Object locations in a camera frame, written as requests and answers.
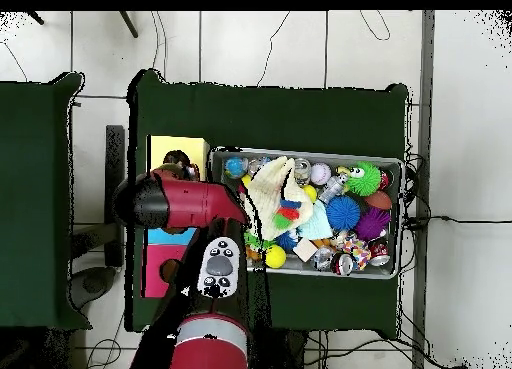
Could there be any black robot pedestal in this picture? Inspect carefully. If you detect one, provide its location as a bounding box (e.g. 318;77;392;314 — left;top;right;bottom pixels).
255;327;310;369

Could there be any yellow smiley ball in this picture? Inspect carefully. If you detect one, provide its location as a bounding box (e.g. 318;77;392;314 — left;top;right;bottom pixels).
264;244;288;270

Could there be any blue globe ball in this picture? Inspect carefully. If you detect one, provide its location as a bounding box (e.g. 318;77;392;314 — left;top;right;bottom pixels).
223;156;249;180

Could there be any colourful patch print cloth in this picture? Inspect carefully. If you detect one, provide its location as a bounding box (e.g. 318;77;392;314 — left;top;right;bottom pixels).
162;149;192;171

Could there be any multicolour spiky caterpillar toy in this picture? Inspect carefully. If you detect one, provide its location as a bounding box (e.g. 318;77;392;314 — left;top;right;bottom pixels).
272;199;302;230

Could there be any cream knitted cloth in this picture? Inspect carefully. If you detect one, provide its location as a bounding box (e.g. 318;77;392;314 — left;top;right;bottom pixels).
244;155;315;242

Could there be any shallow mesh bin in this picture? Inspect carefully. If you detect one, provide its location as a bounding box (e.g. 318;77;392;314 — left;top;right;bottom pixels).
207;145;405;281

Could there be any purple spiky ball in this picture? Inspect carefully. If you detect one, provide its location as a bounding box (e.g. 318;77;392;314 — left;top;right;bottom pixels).
354;206;392;242

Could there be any dark green tablecloth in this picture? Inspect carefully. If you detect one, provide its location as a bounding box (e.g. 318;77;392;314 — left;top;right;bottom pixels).
0;71;93;331
126;68;411;340

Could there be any large blue spiky ball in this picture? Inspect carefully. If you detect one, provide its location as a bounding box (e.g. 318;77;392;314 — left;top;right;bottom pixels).
325;195;361;231

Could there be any wooden box with three holes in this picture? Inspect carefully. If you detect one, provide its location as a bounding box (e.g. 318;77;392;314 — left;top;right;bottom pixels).
139;134;211;300

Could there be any large green spiky ball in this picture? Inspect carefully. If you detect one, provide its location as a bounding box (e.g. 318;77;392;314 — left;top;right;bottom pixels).
345;161;382;197

